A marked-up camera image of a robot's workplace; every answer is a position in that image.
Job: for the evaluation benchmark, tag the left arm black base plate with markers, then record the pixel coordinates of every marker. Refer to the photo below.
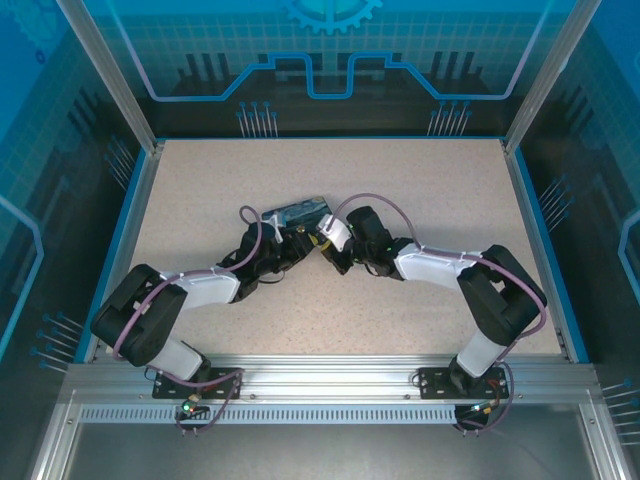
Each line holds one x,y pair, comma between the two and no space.
220,382

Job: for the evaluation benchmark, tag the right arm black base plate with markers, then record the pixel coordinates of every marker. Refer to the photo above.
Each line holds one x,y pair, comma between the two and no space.
432,382

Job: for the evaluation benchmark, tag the aluminium side rail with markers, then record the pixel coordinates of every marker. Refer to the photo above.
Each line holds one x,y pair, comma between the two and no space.
542,240
125,240

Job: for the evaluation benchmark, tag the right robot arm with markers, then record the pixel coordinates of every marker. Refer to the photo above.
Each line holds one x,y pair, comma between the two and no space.
500,300

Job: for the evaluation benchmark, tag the small connector board green light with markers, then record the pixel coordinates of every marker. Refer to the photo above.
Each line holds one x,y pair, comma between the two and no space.
191,404
482,407

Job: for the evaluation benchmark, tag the aluminium frame post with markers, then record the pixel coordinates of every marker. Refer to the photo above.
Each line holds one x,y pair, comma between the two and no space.
110,75
550,75

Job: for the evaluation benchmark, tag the grey metal shelf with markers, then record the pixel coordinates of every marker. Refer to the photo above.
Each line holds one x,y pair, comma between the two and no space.
320,452

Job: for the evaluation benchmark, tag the aluminium mounting rail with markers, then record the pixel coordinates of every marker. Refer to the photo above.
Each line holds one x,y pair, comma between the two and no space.
325,375

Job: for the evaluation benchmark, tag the box with painting print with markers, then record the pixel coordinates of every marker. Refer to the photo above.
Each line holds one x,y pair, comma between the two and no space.
300,210

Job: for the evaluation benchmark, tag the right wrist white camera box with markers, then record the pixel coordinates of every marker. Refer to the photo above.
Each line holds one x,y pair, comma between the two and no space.
337,232

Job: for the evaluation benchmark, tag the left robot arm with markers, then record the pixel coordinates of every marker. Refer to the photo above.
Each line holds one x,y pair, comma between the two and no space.
150,320

